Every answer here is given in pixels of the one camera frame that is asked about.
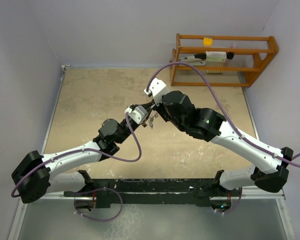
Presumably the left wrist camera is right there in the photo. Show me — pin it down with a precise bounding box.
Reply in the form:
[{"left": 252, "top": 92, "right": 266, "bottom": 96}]
[{"left": 124, "top": 105, "right": 149, "bottom": 125}]

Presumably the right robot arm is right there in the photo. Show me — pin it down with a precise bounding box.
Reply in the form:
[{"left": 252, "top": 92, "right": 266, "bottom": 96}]
[{"left": 125, "top": 91, "right": 292, "bottom": 196}]

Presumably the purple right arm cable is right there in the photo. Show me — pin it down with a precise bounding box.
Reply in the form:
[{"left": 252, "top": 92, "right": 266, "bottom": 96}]
[{"left": 145, "top": 62, "right": 300, "bottom": 216}]

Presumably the white box with red label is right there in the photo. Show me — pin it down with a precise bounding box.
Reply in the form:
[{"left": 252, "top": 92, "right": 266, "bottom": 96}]
[{"left": 205, "top": 51, "right": 227, "bottom": 63}]

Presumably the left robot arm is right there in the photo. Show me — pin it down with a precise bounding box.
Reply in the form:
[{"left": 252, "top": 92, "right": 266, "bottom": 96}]
[{"left": 11, "top": 116, "right": 140, "bottom": 204}]

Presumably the strip of staples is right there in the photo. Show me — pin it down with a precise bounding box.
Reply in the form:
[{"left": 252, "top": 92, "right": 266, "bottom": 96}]
[{"left": 206, "top": 70, "right": 224, "bottom": 74}]

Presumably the yellow block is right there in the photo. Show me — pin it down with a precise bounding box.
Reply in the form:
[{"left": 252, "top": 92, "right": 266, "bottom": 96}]
[{"left": 202, "top": 37, "right": 213, "bottom": 47}]

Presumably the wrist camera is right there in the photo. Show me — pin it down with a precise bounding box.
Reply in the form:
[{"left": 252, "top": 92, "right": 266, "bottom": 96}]
[
  {"left": 124, "top": 105, "right": 149, "bottom": 125},
  {"left": 143, "top": 78, "right": 170, "bottom": 106}
]

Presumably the wooden rack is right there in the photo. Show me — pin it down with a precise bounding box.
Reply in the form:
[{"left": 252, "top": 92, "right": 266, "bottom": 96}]
[{"left": 169, "top": 33, "right": 279, "bottom": 87}]

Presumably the large silver keyring with clips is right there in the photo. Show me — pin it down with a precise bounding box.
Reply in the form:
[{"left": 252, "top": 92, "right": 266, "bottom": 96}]
[{"left": 148, "top": 112, "right": 159, "bottom": 129}]

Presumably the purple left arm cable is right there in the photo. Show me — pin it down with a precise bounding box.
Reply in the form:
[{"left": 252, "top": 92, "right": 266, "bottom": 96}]
[{"left": 10, "top": 112, "right": 143, "bottom": 221}]

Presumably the white stapler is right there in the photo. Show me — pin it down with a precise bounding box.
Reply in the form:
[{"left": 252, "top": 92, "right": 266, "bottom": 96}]
[{"left": 178, "top": 53, "right": 207, "bottom": 66}]

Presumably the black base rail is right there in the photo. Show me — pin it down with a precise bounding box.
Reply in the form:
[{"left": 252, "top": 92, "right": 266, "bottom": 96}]
[{"left": 64, "top": 178, "right": 240, "bottom": 209}]

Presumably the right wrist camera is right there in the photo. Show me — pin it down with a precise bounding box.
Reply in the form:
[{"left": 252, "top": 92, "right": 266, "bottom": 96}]
[{"left": 143, "top": 78, "right": 170, "bottom": 106}]

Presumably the small black object on rack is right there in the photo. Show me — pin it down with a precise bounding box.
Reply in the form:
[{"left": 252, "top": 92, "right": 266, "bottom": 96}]
[{"left": 226, "top": 52, "right": 235, "bottom": 60}]

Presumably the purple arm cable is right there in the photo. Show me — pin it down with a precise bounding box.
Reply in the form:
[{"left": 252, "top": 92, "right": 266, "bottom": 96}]
[
  {"left": 145, "top": 62, "right": 300, "bottom": 216},
  {"left": 10, "top": 112, "right": 143, "bottom": 221}
]

